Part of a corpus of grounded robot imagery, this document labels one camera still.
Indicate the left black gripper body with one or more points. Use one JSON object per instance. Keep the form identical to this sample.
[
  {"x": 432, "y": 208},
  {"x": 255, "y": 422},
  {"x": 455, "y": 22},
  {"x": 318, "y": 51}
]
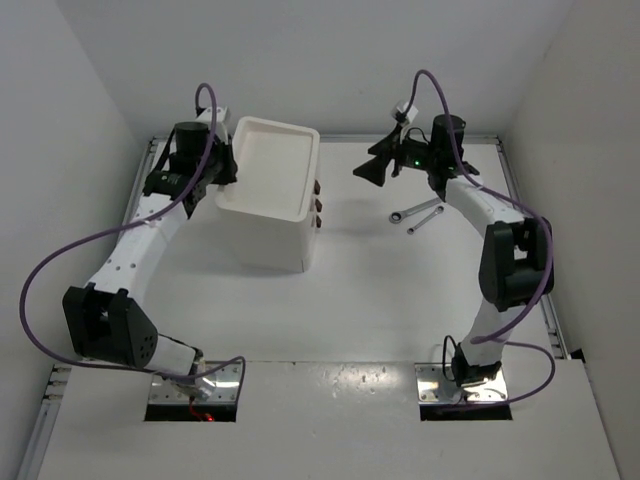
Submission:
[{"x": 205, "y": 169}]

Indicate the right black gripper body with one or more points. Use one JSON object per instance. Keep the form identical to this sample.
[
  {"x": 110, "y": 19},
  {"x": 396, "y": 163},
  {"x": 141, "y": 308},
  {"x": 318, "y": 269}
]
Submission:
[{"x": 417, "y": 156}]

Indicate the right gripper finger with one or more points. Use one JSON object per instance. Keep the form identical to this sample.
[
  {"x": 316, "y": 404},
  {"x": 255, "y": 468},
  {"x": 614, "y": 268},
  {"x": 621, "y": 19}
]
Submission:
[
  {"x": 375, "y": 170},
  {"x": 388, "y": 144}
]

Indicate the silver ratchet wrench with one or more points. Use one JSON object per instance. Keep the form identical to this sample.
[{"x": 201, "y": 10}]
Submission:
[{"x": 410, "y": 210}]

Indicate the white drawer cabinet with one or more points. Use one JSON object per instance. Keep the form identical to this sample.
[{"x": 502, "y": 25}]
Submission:
[{"x": 267, "y": 216}]

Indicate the small silver wrench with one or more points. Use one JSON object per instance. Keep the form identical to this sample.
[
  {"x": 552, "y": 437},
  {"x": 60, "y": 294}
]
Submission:
[{"x": 425, "y": 220}]

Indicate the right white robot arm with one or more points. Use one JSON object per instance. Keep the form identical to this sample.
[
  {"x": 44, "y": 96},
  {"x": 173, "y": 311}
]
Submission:
[{"x": 514, "y": 269}]

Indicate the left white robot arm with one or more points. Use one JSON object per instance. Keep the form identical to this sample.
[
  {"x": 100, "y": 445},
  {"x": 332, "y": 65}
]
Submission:
[{"x": 105, "y": 318}]

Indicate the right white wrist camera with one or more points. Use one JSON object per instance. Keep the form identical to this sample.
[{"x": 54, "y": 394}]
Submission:
[{"x": 404, "y": 111}]

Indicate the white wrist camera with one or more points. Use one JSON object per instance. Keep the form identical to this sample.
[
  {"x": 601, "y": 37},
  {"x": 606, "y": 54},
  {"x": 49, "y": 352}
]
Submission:
[
  {"x": 404, "y": 111},
  {"x": 220, "y": 116}
]

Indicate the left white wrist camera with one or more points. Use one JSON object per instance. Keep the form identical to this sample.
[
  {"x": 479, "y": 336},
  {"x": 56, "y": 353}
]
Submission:
[{"x": 220, "y": 116}]

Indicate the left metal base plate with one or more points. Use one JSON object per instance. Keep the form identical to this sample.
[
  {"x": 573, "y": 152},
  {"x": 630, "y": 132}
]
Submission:
[{"x": 220, "y": 388}]

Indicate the metal base plate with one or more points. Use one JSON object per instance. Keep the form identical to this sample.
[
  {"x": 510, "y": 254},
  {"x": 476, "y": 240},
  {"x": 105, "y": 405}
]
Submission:
[
  {"x": 437, "y": 388},
  {"x": 220, "y": 388}
]

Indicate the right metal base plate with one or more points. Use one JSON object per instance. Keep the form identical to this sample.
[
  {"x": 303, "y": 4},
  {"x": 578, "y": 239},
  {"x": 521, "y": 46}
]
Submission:
[{"x": 437, "y": 388}]

